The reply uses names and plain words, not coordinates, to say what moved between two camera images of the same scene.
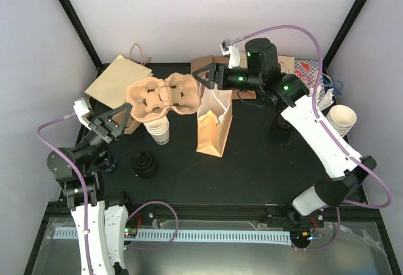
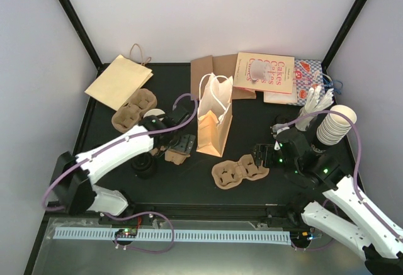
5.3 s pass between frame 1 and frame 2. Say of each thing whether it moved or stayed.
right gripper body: moved
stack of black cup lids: stayed
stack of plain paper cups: stayed
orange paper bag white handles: stayed
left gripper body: moved
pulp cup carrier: moved
